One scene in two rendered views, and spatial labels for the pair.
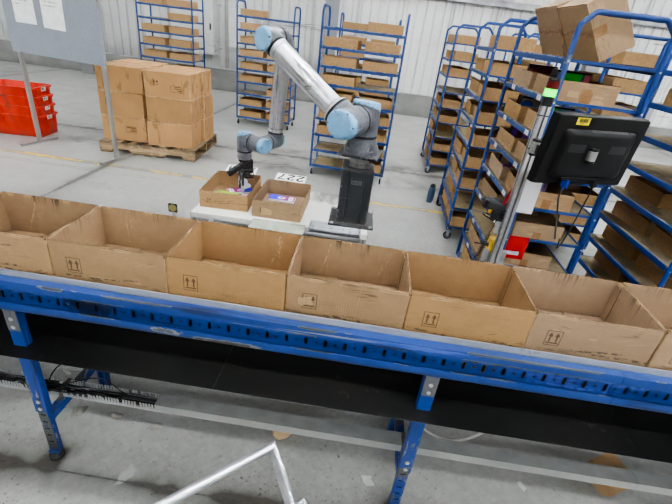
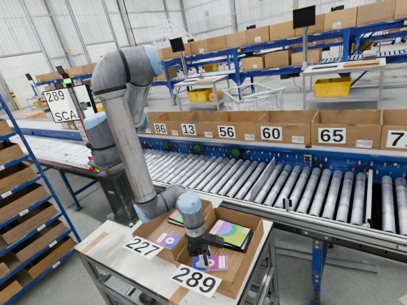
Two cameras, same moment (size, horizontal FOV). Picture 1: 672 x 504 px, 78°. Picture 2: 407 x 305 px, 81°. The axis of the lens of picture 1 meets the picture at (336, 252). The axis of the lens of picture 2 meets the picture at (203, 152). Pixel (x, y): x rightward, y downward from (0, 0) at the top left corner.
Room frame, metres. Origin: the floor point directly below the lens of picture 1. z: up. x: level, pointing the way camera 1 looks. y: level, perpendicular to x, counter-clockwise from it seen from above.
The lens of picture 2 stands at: (3.07, 1.17, 1.68)
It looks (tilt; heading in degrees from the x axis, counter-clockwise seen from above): 25 degrees down; 216
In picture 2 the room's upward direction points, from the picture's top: 12 degrees counter-clockwise
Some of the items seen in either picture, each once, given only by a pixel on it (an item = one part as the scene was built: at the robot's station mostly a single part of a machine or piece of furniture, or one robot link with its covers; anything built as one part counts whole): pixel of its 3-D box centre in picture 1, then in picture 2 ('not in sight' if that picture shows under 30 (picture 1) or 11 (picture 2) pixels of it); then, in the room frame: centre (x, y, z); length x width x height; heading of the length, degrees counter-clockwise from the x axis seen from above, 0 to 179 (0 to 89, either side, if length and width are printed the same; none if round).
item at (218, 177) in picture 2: not in sight; (220, 175); (1.71, 0.31, 0.72); 0.52 x 0.05 x 0.05; 178
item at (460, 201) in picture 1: (485, 134); not in sight; (4.28, -1.33, 0.98); 0.98 x 0.49 x 1.96; 175
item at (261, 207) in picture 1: (283, 199); (175, 223); (2.35, 0.36, 0.80); 0.38 x 0.28 x 0.10; 178
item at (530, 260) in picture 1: (517, 246); (25, 218); (2.57, -1.22, 0.59); 0.40 x 0.30 x 0.10; 176
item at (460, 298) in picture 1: (459, 299); (174, 123); (1.23, -0.45, 0.96); 0.39 x 0.29 x 0.17; 88
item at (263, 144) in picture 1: (260, 144); (177, 197); (2.44, 0.53, 1.09); 0.12 x 0.12 x 0.09; 61
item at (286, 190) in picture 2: not in sight; (288, 186); (1.74, 0.83, 0.72); 0.52 x 0.05 x 0.05; 178
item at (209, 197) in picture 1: (232, 189); (222, 245); (2.39, 0.68, 0.80); 0.38 x 0.28 x 0.10; 1
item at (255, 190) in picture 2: not in sight; (264, 177); (1.73, 0.67, 0.76); 0.46 x 0.01 x 0.09; 178
